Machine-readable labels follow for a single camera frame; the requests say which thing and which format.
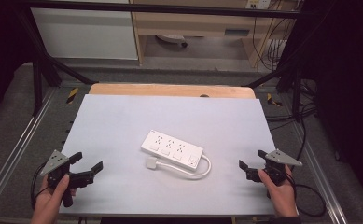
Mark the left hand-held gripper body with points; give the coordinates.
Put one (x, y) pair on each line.
(57, 161)

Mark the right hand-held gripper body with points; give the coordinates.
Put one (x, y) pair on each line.
(277, 166)

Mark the person's right hand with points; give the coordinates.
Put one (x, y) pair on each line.
(280, 196)

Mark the person's left hand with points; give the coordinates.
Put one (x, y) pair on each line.
(47, 205)

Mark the white plug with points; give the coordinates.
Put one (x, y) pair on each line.
(151, 162)

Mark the yellow black striped tape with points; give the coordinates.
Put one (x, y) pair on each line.
(72, 95)
(273, 100)

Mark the white power strip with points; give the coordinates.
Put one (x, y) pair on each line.
(171, 149)

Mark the white table mat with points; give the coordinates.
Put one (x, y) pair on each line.
(176, 115)

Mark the black curtain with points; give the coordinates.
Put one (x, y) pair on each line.
(344, 93)
(2, 46)

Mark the wooden table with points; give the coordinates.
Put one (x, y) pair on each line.
(170, 90)

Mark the white cabinet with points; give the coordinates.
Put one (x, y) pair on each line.
(86, 34)

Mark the chair caster base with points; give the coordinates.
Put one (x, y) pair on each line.
(173, 39)

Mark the wooden desk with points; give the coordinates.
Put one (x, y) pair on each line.
(201, 23)

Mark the aluminium rail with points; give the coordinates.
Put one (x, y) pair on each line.
(319, 174)
(17, 149)

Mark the wall socket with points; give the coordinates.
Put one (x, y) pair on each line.
(258, 3)

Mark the black metal frame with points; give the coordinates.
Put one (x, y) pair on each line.
(157, 7)

